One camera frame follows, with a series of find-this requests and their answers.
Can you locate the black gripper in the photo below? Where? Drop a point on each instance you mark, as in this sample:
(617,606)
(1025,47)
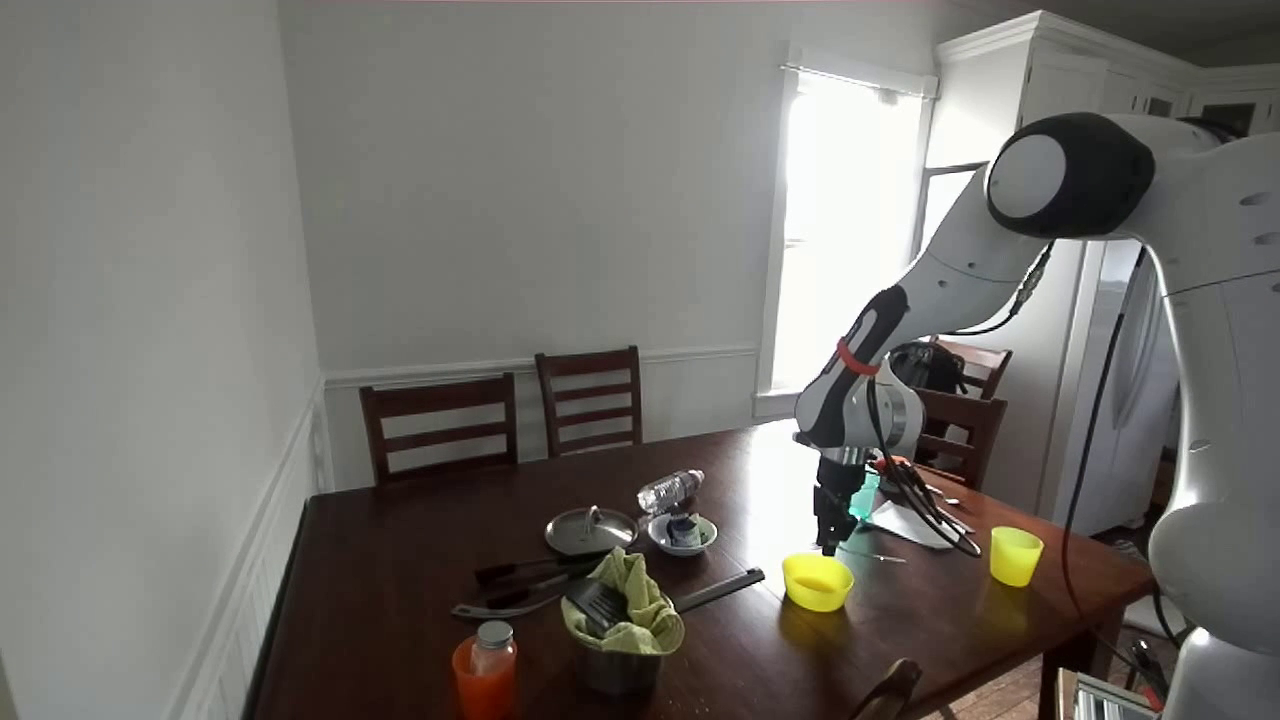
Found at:
(834,495)

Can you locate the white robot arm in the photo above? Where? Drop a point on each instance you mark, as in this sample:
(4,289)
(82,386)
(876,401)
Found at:
(1209,213)

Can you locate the yellow bowl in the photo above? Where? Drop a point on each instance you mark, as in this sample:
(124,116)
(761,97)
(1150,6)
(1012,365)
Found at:
(817,582)

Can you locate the small white bowl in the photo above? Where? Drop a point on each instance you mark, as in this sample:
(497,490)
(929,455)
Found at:
(682,533)

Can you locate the teal plastic cup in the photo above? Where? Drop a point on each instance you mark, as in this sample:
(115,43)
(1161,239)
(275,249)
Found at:
(864,498)

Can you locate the dark wooden chair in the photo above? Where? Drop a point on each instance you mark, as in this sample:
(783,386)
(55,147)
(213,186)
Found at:
(441,429)
(590,401)
(962,410)

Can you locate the clear plastic water bottle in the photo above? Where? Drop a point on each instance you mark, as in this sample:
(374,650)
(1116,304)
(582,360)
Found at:
(669,495)

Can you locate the small yellow cup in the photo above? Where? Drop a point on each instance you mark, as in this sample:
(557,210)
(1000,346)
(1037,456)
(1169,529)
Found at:
(1012,556)

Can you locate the silver pot lid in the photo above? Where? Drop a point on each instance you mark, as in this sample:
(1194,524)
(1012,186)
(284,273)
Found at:
(590,529)

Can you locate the metal pot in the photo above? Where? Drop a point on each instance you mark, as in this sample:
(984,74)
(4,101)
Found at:
(617,672)

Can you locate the white refrigerator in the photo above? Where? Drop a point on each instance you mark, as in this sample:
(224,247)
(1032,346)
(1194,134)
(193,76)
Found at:
(1116,394)

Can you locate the black tongs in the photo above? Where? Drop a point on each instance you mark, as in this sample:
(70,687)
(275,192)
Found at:
(522,587)

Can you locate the bright window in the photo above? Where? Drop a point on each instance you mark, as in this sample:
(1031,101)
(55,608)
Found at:
(845,210)

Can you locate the white cabinet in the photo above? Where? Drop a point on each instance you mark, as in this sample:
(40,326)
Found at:
(1037,67)

